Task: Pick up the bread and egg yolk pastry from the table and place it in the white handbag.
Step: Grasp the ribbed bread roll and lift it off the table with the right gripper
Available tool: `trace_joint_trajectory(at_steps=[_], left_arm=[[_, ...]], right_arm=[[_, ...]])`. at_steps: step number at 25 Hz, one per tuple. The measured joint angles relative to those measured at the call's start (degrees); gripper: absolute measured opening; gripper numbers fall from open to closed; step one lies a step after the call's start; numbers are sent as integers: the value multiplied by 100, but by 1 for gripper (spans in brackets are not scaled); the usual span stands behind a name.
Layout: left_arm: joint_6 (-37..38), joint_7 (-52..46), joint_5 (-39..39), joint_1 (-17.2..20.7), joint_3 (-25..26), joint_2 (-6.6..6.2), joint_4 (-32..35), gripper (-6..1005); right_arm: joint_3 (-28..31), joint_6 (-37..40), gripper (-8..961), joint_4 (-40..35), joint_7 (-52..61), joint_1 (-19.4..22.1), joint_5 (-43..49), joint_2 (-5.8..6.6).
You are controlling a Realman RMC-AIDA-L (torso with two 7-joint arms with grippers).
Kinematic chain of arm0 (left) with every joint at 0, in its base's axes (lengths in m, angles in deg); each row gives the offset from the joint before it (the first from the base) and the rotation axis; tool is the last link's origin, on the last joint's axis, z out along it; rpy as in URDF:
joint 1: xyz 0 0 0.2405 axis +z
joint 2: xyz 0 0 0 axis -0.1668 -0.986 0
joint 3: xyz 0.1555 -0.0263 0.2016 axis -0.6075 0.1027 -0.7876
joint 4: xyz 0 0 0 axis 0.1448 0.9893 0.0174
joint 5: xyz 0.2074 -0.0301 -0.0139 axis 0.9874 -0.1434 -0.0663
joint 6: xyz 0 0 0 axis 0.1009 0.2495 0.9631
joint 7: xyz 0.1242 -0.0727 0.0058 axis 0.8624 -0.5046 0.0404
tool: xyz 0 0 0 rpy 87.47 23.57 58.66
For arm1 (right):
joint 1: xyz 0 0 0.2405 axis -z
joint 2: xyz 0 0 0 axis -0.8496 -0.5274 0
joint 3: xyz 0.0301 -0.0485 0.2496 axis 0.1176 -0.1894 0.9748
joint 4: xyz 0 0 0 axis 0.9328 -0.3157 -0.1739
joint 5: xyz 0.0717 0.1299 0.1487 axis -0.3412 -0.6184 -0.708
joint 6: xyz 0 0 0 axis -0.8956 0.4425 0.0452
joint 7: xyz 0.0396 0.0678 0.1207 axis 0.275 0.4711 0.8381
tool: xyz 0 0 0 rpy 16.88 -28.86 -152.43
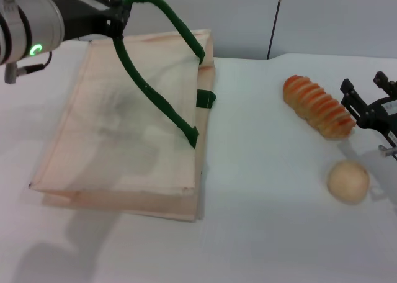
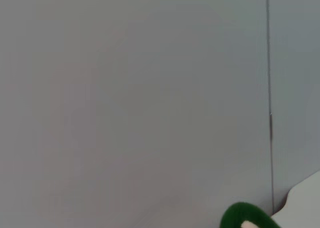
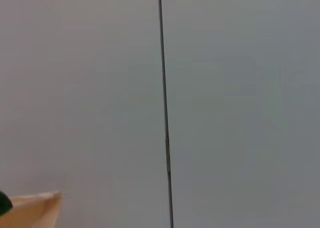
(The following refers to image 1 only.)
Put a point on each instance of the orange striped long bread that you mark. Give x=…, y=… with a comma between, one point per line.
x=319, y=106

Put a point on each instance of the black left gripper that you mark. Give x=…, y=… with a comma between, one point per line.
x=83, y=16

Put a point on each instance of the round egg yolk pastry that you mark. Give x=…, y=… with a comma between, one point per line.
x=349, y=182

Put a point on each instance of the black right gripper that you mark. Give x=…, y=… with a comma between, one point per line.
x=380, y=115

